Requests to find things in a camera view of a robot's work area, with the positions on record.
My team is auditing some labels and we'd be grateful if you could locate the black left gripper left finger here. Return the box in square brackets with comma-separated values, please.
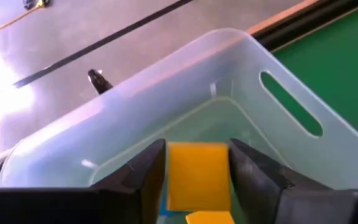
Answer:
[0, 139, 167, 224]

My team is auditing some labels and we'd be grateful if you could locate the blue cube block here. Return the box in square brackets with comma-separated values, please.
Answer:
[159, 183, 183, 218]

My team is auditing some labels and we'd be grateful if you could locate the clear plastic bin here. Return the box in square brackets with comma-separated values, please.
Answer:
[0, 27, 358, 224]

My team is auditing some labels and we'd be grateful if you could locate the yellow cable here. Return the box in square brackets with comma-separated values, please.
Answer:
[0, 0, 50, 40]

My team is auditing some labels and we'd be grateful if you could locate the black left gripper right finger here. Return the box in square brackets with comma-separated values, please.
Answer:
[228, 138, 358, 224]

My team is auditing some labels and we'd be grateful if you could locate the black table frame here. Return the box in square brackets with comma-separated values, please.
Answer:
[252, 0, 358, 52]

